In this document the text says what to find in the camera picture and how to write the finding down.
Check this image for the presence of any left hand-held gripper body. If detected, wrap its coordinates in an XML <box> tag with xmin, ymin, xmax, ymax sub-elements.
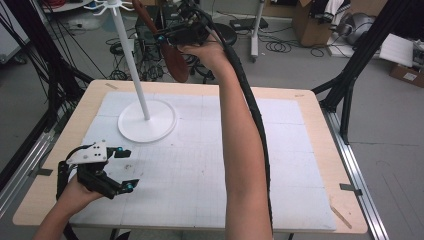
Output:
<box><xmin>65</xmin><ymin>139</ymin><xmax>124</xmax><ymax>201</ymax></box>

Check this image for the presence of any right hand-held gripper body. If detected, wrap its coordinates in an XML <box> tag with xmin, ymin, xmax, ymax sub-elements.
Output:
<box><xmin>165</xmin><ymin>0</ymin><xmax>214</xmax><ymax>47</ymax></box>

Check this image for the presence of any person's right hand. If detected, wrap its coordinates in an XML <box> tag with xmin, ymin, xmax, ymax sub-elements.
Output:
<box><xmin>177</xmin><ymin>31</ymin><xmax>232</xmax><ymax>74</ymax></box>

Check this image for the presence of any person's left hand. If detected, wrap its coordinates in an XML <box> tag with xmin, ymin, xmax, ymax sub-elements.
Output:
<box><xmin>60</xmin><ymin>173</ymin><xmax>105</xmax><ymax>215</ymax></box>

